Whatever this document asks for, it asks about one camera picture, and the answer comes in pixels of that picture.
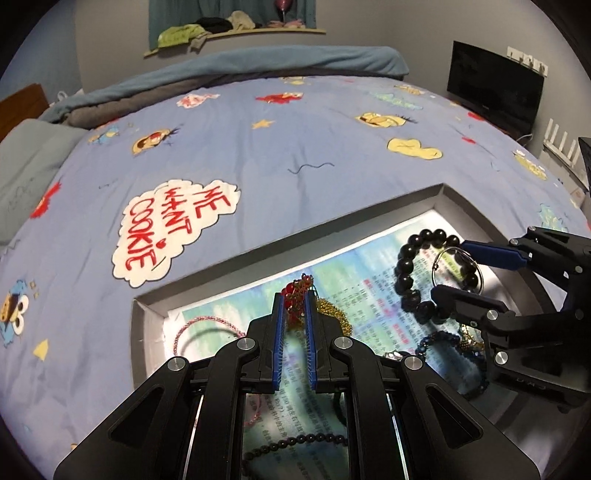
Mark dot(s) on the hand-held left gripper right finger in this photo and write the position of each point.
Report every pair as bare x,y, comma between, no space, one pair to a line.
311,341

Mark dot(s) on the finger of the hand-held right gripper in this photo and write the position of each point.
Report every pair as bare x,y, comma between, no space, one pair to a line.
461,302
494,256

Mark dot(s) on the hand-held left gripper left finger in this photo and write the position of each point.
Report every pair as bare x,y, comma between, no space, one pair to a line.
277,341

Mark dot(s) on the thin silver bangle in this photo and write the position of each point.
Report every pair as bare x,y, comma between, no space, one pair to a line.
435,267

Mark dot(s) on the grey cardboard box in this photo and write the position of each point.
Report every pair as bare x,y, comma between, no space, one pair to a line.
461,203

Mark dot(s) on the black flat screen television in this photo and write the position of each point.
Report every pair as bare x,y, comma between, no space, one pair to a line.
494,87

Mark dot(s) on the rolled blue blanket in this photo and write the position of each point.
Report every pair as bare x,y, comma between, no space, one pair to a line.
231,64

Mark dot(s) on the grey blanket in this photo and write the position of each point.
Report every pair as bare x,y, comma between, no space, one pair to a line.
92,115

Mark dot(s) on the grey-blue pillow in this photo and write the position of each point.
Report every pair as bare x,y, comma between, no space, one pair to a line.
32,170

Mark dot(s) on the pink cloth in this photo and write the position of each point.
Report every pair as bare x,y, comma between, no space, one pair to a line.
288,23

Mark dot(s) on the green cloth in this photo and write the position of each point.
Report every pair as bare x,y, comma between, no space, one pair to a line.
178,36

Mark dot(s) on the black cloth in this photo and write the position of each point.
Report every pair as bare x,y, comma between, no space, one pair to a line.
214,25

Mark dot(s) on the beige cloth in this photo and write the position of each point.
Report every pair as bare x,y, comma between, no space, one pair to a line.
242,19

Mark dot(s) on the pink balloon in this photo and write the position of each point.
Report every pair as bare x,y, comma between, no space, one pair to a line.
282,4

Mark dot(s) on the wooden headboard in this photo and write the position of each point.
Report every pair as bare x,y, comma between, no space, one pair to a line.
23,108

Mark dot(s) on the white wall hook rack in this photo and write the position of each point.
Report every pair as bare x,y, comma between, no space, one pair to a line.
526,59

